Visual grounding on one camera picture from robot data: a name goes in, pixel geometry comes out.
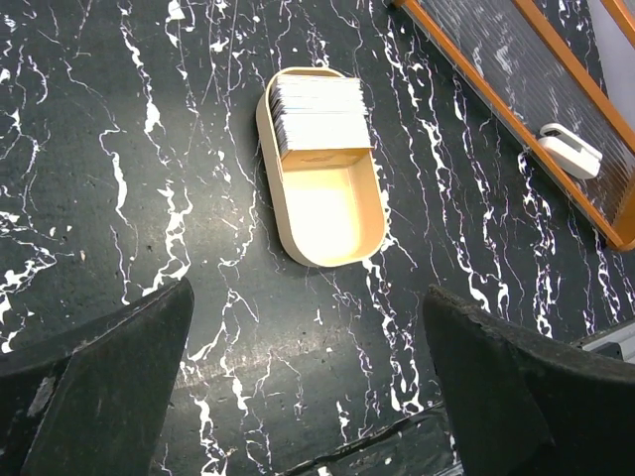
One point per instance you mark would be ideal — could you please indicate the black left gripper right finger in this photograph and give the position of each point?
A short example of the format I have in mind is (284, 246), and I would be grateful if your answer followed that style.
(520, 403)

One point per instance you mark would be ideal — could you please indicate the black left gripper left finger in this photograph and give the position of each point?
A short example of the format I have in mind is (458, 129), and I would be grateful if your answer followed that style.
(93, 400)

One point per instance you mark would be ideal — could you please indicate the beige oval card tray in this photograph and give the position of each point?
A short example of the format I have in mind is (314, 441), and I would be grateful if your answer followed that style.
(327, 203)

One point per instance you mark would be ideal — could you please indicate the white card stack in tray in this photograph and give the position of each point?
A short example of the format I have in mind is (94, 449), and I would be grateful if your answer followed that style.
(316, 112)

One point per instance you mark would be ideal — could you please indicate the orange wooden shelf rack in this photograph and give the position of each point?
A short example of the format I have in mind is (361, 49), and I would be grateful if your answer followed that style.
(522, 68)

